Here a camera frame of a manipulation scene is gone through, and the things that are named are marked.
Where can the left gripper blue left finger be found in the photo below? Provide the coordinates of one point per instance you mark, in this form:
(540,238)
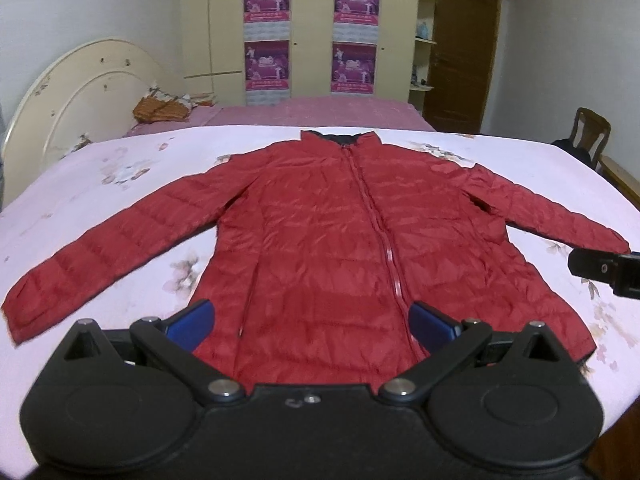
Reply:
(169,345)

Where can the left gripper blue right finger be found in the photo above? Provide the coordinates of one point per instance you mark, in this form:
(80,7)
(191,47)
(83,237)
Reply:
(451,345)

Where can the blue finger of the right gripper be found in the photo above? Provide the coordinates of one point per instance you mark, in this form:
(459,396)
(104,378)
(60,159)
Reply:
(592,264)

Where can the red puffer jacket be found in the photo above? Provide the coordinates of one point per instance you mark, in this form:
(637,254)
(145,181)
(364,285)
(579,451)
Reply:
(322,247)

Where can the brown wooden chair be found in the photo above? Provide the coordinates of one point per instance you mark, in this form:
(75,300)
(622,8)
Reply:
(588,138)

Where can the pink checked bed sheet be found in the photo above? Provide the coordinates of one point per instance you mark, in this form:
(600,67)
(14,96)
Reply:
(324,111)

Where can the orange folded cloth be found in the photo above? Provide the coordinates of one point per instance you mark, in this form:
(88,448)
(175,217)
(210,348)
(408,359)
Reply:
(160,106)

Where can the cream corner shelf unit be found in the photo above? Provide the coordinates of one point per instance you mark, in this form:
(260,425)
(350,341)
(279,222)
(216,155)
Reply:
(424,43)

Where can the cream wooden headboard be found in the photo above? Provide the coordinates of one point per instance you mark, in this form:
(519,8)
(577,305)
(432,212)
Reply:
(85,97)

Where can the brown wooden door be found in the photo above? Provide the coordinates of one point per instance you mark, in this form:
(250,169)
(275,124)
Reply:
(461,63)

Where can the lower right purple poster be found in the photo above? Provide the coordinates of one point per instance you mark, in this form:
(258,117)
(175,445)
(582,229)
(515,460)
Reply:
(353,68)

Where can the lower left purple poster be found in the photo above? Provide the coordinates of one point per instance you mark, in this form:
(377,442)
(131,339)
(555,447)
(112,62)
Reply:
(267,65)

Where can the cream yellow wardrobe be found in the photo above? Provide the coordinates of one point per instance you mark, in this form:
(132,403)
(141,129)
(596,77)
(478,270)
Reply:
(214,33)

